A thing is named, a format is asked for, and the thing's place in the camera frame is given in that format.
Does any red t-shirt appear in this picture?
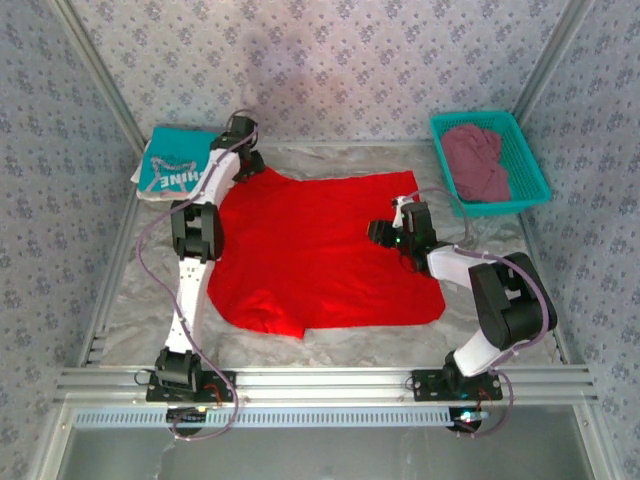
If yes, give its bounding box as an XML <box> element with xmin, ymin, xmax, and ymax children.
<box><xmin>207</xmin><ymin>166</ymin><xmax>447</xmax><ymax>341</ymax></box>

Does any teal t-shirt with SHINE print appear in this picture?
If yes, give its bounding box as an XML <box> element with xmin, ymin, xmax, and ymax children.
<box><xmin>137</xmin><ymin>125</ymin><xmax>224</xmax><ymax>196</ymax></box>

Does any maroon t-shirt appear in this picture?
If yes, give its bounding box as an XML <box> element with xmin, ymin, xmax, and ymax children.
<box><xmin>439</xmin><ymin>123</ymin><xmax>514</xmax><ymax>204</ymax></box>

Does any teal plastic basket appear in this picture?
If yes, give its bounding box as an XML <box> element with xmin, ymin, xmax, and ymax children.
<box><xmin>429</xmin><ymin>109</ymin><xmax>553</xmax><ymax>219</ymax></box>

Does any black controller board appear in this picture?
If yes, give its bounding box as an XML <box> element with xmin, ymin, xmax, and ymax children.
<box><xmin>448</xmin><ymin>407</ymin><xmax>489</xmax><ymax>434</ymax></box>
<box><xmin>166</xmin><ymin>406</ymin><xmax>209</xmax><ymax>436</ymax></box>

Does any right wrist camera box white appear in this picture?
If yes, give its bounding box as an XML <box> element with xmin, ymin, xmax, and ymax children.
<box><xmin>391</xmin><ymin>196</ymin><xmax>419</xmax><ymax>227</ymax></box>

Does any black base plate of right arm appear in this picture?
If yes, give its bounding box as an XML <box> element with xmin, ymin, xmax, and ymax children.
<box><xmin>410</xmin><ymin>368</ymin><xmax>504</xmax><ymax>402</ymax></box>

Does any aluminium mounting rail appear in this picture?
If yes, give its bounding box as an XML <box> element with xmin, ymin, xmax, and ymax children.
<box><xmin>54</xmin><ymin>364</ymin><xmax>599</xmax><ymax>401</ymax></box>

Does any aluminium corner post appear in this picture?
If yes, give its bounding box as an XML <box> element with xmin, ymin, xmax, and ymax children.
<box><xmin>48</xmin><ymin>0</ymin><xmax>149</xmax><ymax>151</ymax></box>
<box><xmin>508</xmin><ymin>0</ymin><xmax>599</xmax><ymax>124</ymax></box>

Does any grey slotted cable duct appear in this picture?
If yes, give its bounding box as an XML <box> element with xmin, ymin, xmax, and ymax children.
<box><xmin>74</xmin><ymin>405</ymin><xmax>459</xmax><ymax>429</ymax></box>

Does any black base plate of left arm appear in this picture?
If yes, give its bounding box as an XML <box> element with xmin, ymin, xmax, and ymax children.
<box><xmin>145</xmin><ymin>370</ymin><xmax>237</xmax><ymax>404</ymax></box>

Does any aluminium base frame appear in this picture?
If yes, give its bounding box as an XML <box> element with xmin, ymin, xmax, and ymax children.
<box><xmin>27</xmin><ymin>392</ymin><xmax>621</xmax><ymax>480</ymax></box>

